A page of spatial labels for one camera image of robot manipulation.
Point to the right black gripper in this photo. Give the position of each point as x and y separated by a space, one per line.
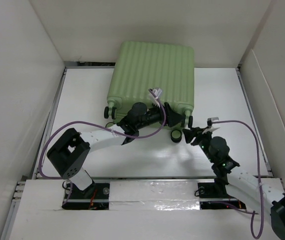
189 134

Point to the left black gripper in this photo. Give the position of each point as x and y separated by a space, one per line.
171 117

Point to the green suitcase with blue lining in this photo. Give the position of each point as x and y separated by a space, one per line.
145 65

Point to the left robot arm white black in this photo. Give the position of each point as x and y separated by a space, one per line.
70 151

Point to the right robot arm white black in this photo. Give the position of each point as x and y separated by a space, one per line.
265 200

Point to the silver tape strip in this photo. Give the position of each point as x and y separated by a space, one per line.
153 195

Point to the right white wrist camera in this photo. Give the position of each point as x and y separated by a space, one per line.
212 125

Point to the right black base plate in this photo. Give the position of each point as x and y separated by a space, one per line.
213 196

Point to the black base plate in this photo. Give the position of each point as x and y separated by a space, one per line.
96 199
213 196

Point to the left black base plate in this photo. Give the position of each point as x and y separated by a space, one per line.
96 199

